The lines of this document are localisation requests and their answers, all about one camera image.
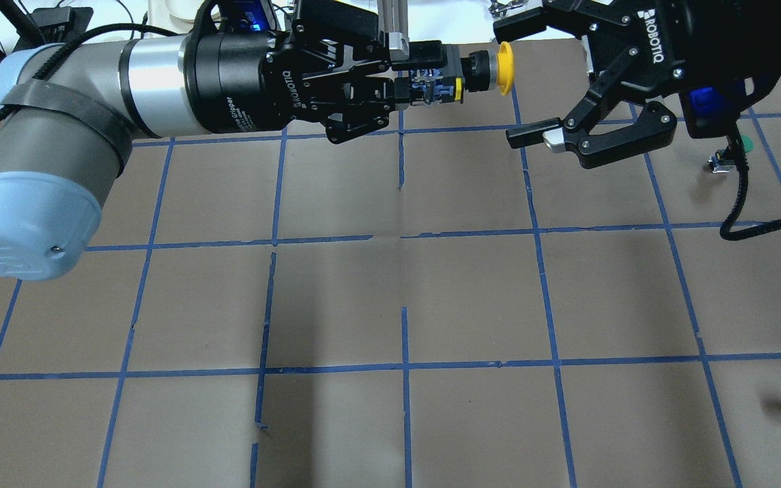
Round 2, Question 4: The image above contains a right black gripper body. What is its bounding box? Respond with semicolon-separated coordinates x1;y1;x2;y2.
584;1;781;102

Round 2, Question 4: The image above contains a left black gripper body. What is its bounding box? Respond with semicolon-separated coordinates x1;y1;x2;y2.
184;1;395;143

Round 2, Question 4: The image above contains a yellow push button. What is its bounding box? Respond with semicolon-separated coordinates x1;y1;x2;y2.
414;41;516;106

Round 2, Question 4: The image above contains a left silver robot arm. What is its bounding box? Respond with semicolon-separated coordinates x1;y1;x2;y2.
0;1;497;281

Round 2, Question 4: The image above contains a green push button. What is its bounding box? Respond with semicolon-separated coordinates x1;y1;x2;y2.
704;135;755;175

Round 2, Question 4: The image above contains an aluminium frame post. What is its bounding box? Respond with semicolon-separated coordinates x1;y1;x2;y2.
376;0;410;62

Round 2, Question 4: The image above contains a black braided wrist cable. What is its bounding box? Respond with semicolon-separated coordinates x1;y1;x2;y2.
719;81;781;242

